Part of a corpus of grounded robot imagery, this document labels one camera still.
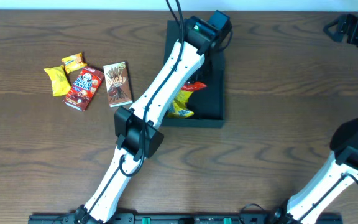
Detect black storage box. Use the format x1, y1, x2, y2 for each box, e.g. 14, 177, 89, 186
160, 19, 226, 129

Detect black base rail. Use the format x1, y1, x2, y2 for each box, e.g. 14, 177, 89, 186
27, 212, 344, 224

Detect brown Pocky box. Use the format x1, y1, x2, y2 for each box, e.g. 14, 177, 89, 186
103, 62, 133, 108

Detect yellow snack packet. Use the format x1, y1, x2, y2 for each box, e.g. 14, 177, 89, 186
44, 65, 71, 96

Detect small orange-yellow snack packet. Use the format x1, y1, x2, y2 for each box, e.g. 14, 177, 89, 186
62, 52, 88, 74

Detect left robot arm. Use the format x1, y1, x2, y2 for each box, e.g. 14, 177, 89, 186
74, 16, 222, 223

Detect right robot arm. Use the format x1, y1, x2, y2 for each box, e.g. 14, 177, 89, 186
269, 14, 358, 223

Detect large yellow snack bag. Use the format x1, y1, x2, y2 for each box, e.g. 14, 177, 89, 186
167, 90, 194, 119

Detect red Hello Panda box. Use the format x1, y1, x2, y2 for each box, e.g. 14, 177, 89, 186
63, 66, 104, 111

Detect red Hacks candy bag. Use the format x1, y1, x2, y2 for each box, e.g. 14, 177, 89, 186
181, 82, 207, 91

